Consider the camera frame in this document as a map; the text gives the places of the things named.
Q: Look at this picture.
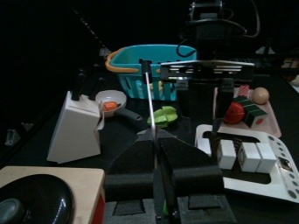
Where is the orange toy carrot piece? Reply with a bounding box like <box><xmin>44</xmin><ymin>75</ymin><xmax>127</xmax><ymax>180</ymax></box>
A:
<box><xmin>102</xmin><ymin>101</ymin><xmax>119</xmax><ymax>112</ymax></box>

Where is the black glossy round lid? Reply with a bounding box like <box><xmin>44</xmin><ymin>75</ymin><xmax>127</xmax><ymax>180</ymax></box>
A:
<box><xmin>0</xmin><ymin>173</ymin><xmax>75</xmax><ymax>224</ymax></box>

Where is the green white sushi roll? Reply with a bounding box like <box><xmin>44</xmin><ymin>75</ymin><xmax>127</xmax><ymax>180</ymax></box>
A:
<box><xmin>233</xmin><ymin>95</ymin><xmax>270</xmax><ymax>129</ymax></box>

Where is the red striped toy piece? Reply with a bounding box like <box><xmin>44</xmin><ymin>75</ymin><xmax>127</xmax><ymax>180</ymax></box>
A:
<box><xmin>238</xmin><ymin>84</ymin><xmax>251</xmax><ymax>97</ymax></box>

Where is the toy knife silver blade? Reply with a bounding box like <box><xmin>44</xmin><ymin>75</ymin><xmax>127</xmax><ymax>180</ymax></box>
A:
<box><xmin>139</xmin><ymin>59</ymin><xmax>159</xmax><ymax>173</ymax></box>

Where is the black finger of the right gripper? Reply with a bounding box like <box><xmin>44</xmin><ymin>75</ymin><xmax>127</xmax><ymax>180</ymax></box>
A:
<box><xmin>175</xmin><ymin>86</ymin><xmax>197</xmax><ymax>130</ymax></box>
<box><xmin>211</xmin><ymin>86</ymin><xmax>237</xmax><ymax>138</ymax></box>

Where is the blue plastic basket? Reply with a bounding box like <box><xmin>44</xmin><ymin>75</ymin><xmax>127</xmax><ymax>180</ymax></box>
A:
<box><xmin>104</xmin><ymin>44</ymin><xmax>199</xmax><ymax>102</ymax></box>

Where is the white sushi piece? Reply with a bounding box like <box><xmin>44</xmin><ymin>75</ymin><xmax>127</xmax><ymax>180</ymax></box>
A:
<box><xmin>257</xmin><ymin>142</ymin><xmax>279</xmax><ymax>174</ymax></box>
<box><xmin>238</xmin><ymin>141</ymin><xmax>262</xmax><ymax>173</ymax></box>
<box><xmin>217</xmin><ymin>138</ymin><xmax>239</xmax><ymax>171</ymax></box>

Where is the wooden toy stove box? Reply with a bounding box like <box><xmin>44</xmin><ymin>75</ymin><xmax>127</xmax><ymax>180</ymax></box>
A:
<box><xmin>0</xmin><ymin>165</ymin><xmax>108</xmax><ymax>224</ymax></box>

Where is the beige toy egg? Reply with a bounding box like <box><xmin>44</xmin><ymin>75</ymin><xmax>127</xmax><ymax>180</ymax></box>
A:
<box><xmin>251</xmin><ymin>87</ymin><xmax>271</xmax><ymax>105</ymax></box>

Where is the black knife handle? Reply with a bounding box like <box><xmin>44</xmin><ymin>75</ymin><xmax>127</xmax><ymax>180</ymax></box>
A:
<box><xmin>70</xmin><ymin>68</ymin><xmax>88</xmax><ymax>102</ymax></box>
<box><xmin>88</xmin><ymin>76</ymin><xmax>106</xmax><ymax>102</ymax></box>

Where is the green toy lettuce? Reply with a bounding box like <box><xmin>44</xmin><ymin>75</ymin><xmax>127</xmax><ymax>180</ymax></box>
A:
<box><xmin>146</xmin><ymin>105</ymin><xmax>179</xmax><ymax>129</ymax></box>

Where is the white sushi tray black inset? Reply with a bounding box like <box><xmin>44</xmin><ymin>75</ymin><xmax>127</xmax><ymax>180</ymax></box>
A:
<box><xmin>194</xmin><ymin>123</ymin><xmax>299</xmax><ymax>204</ymax></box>

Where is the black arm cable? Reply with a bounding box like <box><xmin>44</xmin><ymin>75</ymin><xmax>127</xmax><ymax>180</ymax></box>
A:
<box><xmin>175</xmin><ymin>0</ymin><xmax>262</xmax><ymax>59</ymax></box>

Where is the pink tray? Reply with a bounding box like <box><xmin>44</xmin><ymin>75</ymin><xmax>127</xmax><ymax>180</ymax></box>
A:
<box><xmin>213</xmin><ymin>87</ymin><xmax>283</xmax><ymax>138</ymax></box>

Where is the red toy tomato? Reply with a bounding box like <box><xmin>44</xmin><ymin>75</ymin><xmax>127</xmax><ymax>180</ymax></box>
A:
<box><xmin>223</xmin><ymin>101</ymin><xmax>247</xmax><ymax>125</ymax></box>

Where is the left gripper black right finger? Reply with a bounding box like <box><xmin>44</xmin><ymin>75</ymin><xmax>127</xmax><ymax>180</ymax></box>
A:
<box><xmin>156</xmin><ymin>129</ymin><xmax>239</xmax><ymax>224</ymax></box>

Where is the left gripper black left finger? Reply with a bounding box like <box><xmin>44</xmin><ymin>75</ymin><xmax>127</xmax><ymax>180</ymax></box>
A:
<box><xmin>103</xmin><ymin>129</ymin><xmax>158</xmax><ymax>224</ymax></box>

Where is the white toy knife block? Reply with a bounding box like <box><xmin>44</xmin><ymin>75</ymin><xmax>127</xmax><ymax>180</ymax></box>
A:
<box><xmin>46</xmin><ymin>90</ymin><xmax>106</xmax><ymax>165</ymax></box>

